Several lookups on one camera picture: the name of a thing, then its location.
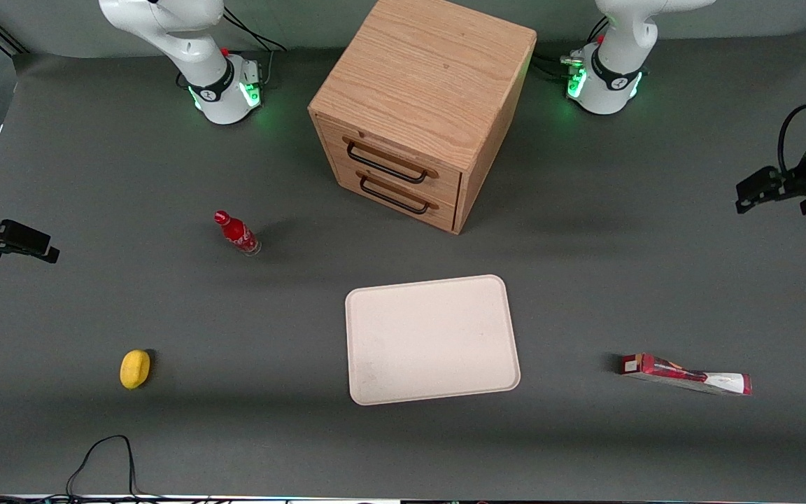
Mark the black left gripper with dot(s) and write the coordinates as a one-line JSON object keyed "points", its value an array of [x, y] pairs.
{"points": [[797, 183]]}

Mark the red cookie box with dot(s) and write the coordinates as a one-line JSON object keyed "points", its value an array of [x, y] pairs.
{"points": [[683, 376]]}

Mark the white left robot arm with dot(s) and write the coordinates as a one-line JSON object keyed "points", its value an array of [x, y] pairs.
{"points": [[613, 63]]}

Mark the beige plastic tray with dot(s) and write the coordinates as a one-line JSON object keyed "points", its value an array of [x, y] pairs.
{"points": [[431, 339]]}

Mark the yellow lemon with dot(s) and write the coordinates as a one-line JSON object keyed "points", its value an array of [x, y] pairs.
{"points": [[134, 369]]}

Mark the red cola bottle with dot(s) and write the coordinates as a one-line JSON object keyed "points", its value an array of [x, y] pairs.
{"points": [[238, 234]]}

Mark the wooden drawer cabinet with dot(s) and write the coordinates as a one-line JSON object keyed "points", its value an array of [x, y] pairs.
{"points": [[424, 84]]}

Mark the wooden drawer front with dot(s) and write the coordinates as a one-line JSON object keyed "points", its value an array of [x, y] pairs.
{"points": [[403, 210], [403, 150]]}

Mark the black frame rail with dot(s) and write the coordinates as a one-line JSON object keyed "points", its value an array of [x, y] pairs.
{"points": [[1, 36]]}

